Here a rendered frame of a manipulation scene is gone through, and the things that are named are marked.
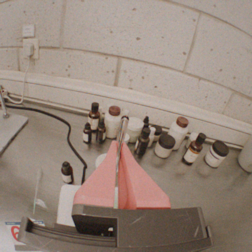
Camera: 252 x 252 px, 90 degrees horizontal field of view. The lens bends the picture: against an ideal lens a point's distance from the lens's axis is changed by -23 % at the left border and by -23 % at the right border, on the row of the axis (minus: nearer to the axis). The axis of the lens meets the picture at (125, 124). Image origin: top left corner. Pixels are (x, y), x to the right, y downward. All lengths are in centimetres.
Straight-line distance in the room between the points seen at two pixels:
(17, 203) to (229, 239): 56
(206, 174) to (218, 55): 40
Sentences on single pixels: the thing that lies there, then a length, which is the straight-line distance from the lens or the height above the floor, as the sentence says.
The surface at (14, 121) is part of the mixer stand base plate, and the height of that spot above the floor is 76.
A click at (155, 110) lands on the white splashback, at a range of 58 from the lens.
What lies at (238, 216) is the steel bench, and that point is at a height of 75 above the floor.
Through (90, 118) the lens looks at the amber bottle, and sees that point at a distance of 52.
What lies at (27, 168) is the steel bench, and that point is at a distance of 48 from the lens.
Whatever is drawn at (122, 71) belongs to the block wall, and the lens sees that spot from 57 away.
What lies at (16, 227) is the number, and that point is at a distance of 38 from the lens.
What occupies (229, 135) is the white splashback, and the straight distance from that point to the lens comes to 73.
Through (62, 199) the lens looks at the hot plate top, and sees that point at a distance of 31.
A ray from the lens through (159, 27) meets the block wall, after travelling 54.
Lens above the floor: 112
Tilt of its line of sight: 38 degrees down
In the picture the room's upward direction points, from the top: 12 degrees clockwise
